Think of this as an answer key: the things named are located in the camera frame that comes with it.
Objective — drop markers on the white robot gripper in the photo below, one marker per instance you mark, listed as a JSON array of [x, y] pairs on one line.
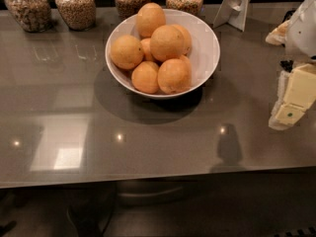
[[302, 34]]

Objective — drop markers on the white ceramic bowl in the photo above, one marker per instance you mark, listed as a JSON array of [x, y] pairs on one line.
[[204, 55]]

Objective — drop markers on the small middle orange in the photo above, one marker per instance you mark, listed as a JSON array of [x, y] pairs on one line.
[[146, 48]]

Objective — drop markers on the white folded card stand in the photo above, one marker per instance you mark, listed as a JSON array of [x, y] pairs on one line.
[[233, 13]]

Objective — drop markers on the far left glass jar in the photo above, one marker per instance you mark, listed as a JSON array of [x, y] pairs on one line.
[[33, 16]]

